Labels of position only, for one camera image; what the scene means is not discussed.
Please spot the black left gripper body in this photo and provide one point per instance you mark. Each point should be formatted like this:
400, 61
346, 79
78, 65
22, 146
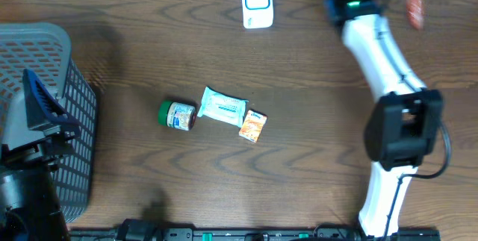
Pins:
52, 135

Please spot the grey plastic mesh basket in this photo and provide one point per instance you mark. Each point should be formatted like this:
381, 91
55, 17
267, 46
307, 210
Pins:
46, 49

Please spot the green lid jar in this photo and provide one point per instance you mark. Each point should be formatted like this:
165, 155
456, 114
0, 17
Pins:
177, 115

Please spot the orange tissue pack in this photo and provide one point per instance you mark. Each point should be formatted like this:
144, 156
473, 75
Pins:
252, 126

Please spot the teal wet wipes pack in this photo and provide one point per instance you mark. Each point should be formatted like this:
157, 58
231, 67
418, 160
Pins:
222, 108

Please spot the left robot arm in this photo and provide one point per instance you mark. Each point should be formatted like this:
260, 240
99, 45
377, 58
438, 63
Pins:
30, 208

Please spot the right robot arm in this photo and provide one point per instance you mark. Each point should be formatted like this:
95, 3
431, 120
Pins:
405, 137

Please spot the white barcode scanner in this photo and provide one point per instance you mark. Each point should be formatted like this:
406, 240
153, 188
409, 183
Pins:
257, 13

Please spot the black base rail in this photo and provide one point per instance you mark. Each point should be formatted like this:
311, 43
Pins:
323, 232

